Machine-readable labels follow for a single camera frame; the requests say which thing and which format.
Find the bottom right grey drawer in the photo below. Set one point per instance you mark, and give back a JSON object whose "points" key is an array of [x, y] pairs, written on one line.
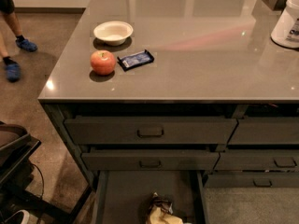
{"points": [[253, 180]]}

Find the white plastic canister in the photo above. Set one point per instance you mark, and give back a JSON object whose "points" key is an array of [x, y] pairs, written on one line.
{"points": [[286, 31]]}

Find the red apple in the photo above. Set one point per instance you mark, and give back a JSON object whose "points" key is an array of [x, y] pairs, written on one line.
{"points": [[103, 62]]}

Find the middle left grey drawer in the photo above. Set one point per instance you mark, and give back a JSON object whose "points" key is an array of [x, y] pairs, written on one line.
{"points": [[150, 159]]}

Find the blue snack bar wrapper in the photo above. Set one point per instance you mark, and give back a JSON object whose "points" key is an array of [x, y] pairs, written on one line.
{"points": [[135, 60]]}

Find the white shoe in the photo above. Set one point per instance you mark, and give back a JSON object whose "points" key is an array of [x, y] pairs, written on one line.
{"points": [[20, 217]]}

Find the white paper bowl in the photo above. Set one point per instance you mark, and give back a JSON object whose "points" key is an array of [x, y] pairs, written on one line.
{"points": [[113, 33]]}

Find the grey drawer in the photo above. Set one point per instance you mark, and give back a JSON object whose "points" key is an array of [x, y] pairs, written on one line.
{"points": [[149, 130], [253, 180], [258, 160], [150, 159], [266, 131]]}

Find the brown chip bag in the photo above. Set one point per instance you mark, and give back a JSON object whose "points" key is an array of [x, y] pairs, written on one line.
{"points": [[161, 211]]}

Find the black cart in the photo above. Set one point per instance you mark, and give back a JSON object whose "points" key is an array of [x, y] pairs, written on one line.
{"points": [[16, 146]]}

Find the person legs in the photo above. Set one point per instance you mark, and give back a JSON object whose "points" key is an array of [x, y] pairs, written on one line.
{"points": [[8, 11]]}

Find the middle right grey drawer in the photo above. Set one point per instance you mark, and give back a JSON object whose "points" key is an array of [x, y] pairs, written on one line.
{"points": [[258, 160]]}

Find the person right blue shoe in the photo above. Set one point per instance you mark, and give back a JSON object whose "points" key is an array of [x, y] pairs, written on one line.
{"points": [[13, 72]]}

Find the person blue shoe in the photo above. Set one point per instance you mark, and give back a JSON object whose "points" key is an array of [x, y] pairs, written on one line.
{"points": [[26, 45], [13, 72]]}

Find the top left grey drawer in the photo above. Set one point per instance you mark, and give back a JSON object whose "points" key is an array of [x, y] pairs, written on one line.
{"points": [[149, 130]]}

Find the top right grey drawer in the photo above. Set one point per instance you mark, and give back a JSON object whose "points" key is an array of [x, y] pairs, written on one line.
{"points": [[266, 131]]}

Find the open bottom left drawer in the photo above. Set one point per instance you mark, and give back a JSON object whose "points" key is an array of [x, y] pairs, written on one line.
{"points": [[123, 197]]}

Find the person left blue shoe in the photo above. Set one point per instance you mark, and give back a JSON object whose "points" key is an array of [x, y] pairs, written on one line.
{"points": [[26, 45]]}

